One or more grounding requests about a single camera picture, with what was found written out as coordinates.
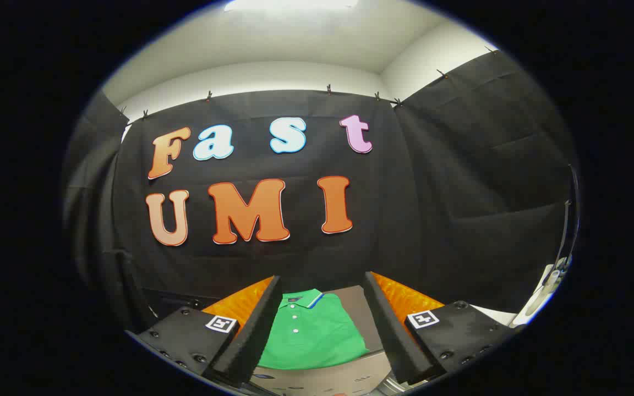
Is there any green polo shirt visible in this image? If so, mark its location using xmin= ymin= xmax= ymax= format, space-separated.
xmin=258 ymin=288 xmax=370 ymax=370

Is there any ceiling light panel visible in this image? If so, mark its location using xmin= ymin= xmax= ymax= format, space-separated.
xmin=223 ymin=0 xmax=359 ymax=13

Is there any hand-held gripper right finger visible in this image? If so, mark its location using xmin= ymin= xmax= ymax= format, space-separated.
xmin=362 ymin=271 xmax=521 ymax=386

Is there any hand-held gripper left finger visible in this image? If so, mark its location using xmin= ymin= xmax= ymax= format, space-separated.
xmin=124 ymin=275 xmax=283 ymax=388

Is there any black backdrop cloth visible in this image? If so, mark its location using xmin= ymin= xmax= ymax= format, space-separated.
xmin=63 ymin=49 xmax=579 ymax=331

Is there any thin black cable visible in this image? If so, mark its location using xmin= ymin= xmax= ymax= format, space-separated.
xmin=556 ymin=164 xmax=580 ymax=276

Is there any white device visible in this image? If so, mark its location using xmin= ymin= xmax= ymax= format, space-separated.
xmin=515 ymin=256 xmax=573 ymax=328

